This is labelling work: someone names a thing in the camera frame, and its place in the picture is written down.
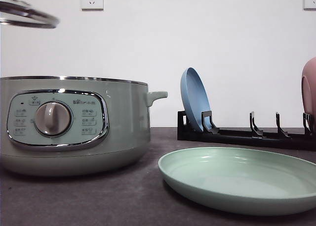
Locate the green plate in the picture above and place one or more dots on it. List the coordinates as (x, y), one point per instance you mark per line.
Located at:
(241, 181)

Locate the glass steamer lid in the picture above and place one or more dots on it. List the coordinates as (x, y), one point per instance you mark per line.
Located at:
(20, 13)

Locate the blue plate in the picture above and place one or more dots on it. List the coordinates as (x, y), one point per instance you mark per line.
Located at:
(194, 97)

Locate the green electric steamer pot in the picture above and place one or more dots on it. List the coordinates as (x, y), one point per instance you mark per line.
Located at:
(77, 126)

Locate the black plate rack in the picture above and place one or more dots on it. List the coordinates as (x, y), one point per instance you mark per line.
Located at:
(306, 141)

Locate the pink plate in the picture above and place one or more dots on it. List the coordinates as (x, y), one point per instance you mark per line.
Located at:
(308, 85)

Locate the white wall socket left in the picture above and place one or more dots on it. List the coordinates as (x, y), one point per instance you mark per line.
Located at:
(92, 5)

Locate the white wall socket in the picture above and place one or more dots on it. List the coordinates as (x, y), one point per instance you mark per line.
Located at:
(92, 5)
(309, 5)

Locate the white wall socket right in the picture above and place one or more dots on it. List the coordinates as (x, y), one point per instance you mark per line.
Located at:
(309, 5)

